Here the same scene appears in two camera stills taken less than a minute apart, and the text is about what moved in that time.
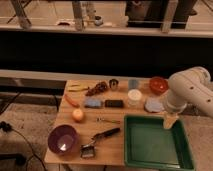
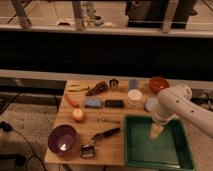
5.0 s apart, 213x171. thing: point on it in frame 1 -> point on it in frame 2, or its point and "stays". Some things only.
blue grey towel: [153, 104] stays
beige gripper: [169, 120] -> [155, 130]
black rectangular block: [113, 103] stays
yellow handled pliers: [77, 88] stays
